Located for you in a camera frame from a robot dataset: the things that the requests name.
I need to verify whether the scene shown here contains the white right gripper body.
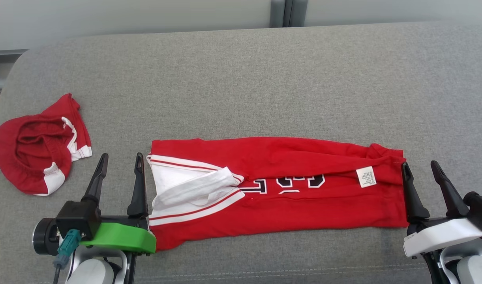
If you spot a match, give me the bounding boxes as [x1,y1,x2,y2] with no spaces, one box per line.
[403,217,482,284]

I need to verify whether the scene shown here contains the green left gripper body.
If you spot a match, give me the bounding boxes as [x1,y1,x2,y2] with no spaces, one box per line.
[83,215,156,284]

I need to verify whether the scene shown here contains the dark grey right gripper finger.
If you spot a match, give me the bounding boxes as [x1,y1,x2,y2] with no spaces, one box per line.
[430,160,469,217]
[401,162,430,222]

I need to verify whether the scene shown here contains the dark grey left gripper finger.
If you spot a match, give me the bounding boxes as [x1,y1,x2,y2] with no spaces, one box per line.
[82,153,109,206]
[127,153,148,217]

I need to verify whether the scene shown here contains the red Bulls 23 jersey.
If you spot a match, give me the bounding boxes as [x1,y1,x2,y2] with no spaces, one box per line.
[146,137,409,252]

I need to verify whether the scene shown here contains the red shorts with white trim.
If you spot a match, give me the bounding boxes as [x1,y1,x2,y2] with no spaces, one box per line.
[0,93,92,196]

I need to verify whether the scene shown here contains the grey fabric sofa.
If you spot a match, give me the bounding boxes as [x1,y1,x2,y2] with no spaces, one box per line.
[0,22,482,284]

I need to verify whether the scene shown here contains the black left cable teal connector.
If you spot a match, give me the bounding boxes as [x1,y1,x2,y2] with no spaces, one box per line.
[53,230,82,284]

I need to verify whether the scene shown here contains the grey partition post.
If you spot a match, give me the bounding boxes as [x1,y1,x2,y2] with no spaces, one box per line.
[270,0,308,28]

